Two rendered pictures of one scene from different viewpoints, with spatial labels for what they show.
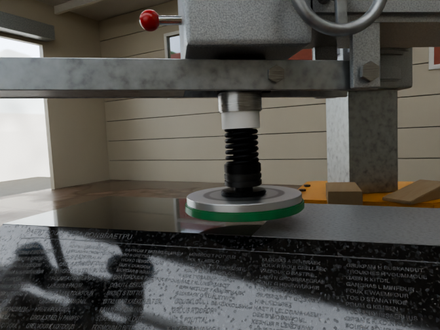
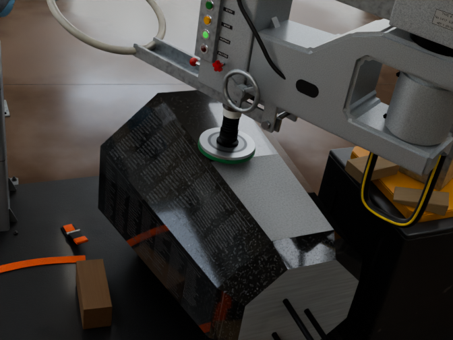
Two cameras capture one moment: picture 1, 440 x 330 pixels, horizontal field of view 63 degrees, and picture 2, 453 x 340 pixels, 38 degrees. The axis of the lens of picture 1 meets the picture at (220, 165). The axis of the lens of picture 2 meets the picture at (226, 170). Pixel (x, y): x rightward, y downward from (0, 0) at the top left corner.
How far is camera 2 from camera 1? 2.10 m
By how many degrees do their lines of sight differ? 47
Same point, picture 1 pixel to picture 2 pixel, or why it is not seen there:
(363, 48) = (267, 113)
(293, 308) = (197, 193)
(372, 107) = not seen: hidden behind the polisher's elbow
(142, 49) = not seen: outside the picture
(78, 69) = (170, 67)
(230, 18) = (212, 79)
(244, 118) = (226, 113)
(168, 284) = (180, 160)
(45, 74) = (160, 64)
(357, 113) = not seen: hidden behind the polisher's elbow
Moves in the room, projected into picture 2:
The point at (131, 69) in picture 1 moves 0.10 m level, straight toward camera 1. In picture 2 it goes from (186, 75) to (170, 84)
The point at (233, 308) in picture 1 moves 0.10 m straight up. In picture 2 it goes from (187, 181) to (189, 160)
